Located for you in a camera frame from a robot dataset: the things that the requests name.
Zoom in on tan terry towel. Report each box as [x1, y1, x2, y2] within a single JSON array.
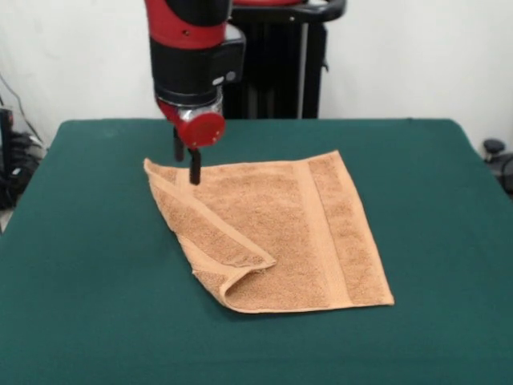
[[143, 150, 396, 315]]

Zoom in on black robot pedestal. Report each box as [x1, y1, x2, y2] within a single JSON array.
[[222, 0, 348, 120]]

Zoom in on black box with red light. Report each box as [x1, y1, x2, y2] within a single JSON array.
[[0, 107, 15, 177]]

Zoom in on dark green table cloth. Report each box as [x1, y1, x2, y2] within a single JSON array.
[[0, 118, 513, 385]]

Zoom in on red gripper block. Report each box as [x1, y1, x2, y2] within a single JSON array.
[[156, 99, 226, 186]]

